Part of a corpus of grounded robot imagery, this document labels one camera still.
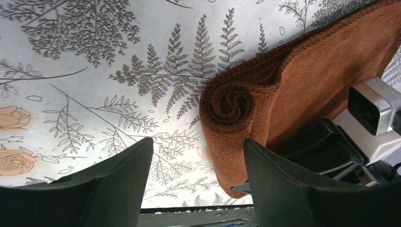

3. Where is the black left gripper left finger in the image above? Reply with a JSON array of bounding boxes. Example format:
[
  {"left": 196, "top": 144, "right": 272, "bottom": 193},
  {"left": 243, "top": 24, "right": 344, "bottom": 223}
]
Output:
[{"left": 0, "top": 137, "right": 154, "bottom": 227}]

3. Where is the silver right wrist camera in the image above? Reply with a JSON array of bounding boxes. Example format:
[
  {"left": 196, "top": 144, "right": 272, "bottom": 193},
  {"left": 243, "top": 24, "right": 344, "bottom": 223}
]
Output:
[{"left": 348, "top": 77, "right": 401, "bottom": 136}]

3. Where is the brown towel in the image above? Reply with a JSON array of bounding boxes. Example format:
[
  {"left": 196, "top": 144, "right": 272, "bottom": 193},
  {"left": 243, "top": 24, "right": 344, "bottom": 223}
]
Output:
[{"left": 199, "top": 0, "right": 401, "bottom": 199}]

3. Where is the floral patterned table mat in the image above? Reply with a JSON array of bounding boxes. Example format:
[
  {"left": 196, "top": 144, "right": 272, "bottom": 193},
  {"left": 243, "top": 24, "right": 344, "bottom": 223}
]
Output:
[{"left": 0, "top": 0, "right": 367, "bottom": 208}]

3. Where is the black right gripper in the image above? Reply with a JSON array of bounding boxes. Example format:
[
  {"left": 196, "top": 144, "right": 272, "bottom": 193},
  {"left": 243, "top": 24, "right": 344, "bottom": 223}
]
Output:
[{"left": 282, "top": 110, "right": 401, "bottom": 186}]

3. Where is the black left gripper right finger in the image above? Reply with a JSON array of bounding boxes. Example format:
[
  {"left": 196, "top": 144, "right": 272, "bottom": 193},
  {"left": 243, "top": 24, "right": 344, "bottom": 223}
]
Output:
[{"left": 244, "top": 139, "right": 401, "bottom": 227}]

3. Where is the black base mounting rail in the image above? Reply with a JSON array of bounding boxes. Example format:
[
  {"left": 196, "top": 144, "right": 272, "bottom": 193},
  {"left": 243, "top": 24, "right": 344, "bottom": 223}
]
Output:
[{"left": 137, "top": 205, "right": 258, "bottom": 227}]

